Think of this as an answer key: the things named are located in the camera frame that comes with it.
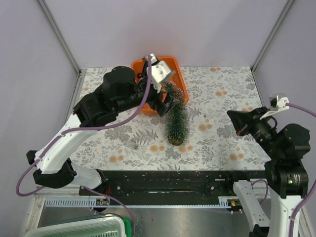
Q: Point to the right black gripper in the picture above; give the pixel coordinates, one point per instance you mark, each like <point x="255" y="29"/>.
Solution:
<point x="241" y="119"/>

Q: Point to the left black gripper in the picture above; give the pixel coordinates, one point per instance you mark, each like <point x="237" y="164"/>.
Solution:
<point x="157" y="102"/>

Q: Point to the small green christmas tree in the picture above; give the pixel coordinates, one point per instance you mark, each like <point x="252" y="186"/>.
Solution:
<point x="176" y="120"/>

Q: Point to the clear led battery box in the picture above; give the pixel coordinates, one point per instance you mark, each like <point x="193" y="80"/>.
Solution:
<point x="131" y="145"/>

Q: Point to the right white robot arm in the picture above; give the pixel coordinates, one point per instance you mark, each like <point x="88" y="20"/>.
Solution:
<point x="284" y="172"/>

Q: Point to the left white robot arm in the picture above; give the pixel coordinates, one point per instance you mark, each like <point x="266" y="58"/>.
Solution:
<point x="96" y="111"/>

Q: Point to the orange plastic bin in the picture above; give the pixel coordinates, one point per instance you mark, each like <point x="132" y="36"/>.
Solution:
<point x="177" y="78"/>

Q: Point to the floral patterned table mat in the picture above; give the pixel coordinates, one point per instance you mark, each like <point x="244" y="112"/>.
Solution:
<point x="212" y="143"/>

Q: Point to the green plastic basket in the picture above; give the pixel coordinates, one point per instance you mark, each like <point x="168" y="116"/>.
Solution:
<point x="127" y="226"/>

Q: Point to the white plastic basket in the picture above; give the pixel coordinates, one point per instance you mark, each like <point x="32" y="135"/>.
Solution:
<point x="104" y="226"/>

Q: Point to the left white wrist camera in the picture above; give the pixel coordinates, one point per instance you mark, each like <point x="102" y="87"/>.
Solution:
<point x="160" y="72"/>

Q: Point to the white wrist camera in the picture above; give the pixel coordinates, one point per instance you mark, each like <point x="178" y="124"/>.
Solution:
<point x="160" y="72"/>
<point x="278" y="103"/>

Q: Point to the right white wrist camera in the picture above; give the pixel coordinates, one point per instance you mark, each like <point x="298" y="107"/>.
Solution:
<point x="278" y="103"/>

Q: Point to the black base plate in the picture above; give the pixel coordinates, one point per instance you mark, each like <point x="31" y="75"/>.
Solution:
<point x="197" y="184"/>

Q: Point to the white slotted cable duct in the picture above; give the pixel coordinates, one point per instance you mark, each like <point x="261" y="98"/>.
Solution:
<point x="139" y="202"/>

